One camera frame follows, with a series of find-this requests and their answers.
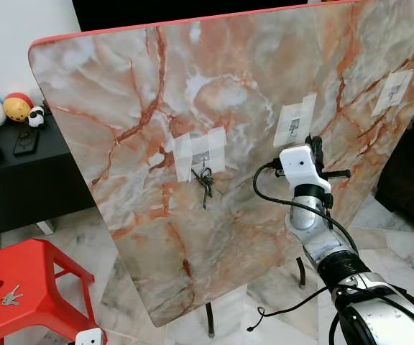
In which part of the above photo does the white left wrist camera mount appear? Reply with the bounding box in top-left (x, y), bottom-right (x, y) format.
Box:
top-left (75, 327), bottom-right (109, 345)

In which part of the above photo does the silver purple key bunch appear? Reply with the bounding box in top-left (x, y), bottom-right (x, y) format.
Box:
top-left (0, 285), bottom-right (24, 307)

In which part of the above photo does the thin black dangling cable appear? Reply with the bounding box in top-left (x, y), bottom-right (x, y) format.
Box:
top-left (246, 283), bottom-right (338, 334)

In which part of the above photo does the black metal table leg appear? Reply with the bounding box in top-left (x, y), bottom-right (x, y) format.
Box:
top-left (205, 301), bottom-right (216, 338)
top-left (296, 257), bottom-right (308, 290)

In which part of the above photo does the marble pattern folding table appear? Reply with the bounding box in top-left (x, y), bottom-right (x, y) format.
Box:
top-left (28, 0), bottom-right (414, 328)

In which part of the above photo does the white console leg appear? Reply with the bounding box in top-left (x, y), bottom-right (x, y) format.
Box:
top-left (37, 218), bottom-right (56, 235)

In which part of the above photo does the dark key bunch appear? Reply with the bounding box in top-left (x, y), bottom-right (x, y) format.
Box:
top-left (190, 165), bottom-right (223, 210)

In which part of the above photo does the black sofa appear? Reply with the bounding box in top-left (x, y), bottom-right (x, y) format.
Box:
top-left (375, 114), bottom-right (414, 217)

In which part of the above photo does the small black white figure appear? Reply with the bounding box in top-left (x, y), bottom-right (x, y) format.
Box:
top-left (27, 105), bottom-right (47, 129)

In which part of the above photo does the black television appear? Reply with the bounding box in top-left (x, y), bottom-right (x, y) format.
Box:
top-left (71, 0), bottom-right (323, 34)

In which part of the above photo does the red plastic stool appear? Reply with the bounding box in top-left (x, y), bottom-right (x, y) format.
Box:
top-left (0, 238), bottom-right (98, 345)

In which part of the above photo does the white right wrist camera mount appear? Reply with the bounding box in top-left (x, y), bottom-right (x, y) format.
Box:
top-left (278, 144), bottom-right (332, 194)

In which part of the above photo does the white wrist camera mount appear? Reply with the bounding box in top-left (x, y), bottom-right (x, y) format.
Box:
top-left (75, 327), bottom-right (109, 345)
top-left (278, 144), bottom-right (332, 194)

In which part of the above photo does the black low console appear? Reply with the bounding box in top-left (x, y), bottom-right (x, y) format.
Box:
top-left (0, 114), bottom-right (97, 240)

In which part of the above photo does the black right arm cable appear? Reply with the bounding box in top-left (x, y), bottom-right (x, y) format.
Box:
top-left (252, 160), bottom-right (363, 260)

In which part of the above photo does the clear adhesive hook with tape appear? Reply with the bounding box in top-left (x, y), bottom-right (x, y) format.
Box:
top-left (172, 127), bottom-right (228, 183)
top-left (372, 69), bottom-right (414, 118)
top-left (273, 93), bottom-right (318, 149)

